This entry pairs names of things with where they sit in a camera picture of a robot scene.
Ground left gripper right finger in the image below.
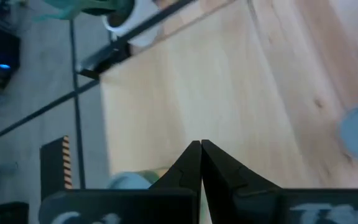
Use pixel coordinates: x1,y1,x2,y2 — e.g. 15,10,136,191
201,139,282,224

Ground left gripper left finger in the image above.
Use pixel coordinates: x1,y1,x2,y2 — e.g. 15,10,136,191
149,139,203,192

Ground black mat with orange stripes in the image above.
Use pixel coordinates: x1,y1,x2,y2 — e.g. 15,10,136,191
40,135,73,200

